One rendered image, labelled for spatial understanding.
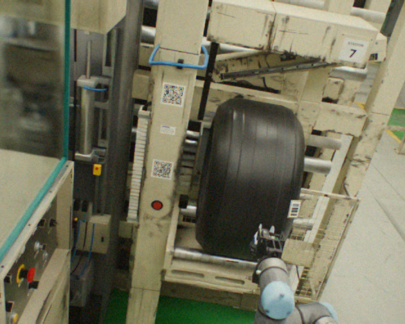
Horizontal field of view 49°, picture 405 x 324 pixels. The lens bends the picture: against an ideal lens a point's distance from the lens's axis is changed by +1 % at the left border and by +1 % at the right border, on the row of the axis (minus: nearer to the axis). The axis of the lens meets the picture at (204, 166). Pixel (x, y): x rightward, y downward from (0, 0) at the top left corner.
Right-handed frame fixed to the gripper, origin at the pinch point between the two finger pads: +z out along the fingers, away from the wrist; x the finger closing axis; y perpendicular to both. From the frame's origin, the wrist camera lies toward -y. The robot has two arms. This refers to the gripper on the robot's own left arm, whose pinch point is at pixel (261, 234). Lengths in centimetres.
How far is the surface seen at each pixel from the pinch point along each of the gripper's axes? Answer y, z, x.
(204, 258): -29.1, 25.1, 13.2
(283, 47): 51, 50, -1
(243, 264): -28.8, 25.2, -2.1
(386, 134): -73, 432, -224
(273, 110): 30.8, 32.9, -0.4
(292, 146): 23.8, 18.7, -6.5
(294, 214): 3.8, 9.9, -11.0
